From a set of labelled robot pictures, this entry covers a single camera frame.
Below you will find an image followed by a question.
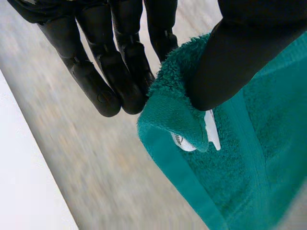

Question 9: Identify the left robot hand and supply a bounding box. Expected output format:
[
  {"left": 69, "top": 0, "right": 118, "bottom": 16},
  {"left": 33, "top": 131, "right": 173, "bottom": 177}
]
[{"left": 6, "top": 0, "right": 307, "bottom": 118}]

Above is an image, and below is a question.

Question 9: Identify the teal towel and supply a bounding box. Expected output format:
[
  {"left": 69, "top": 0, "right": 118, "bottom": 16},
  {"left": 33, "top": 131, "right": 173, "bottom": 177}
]
[{"left": 136, "top": 30, "right": 307, "bottom": 230}]

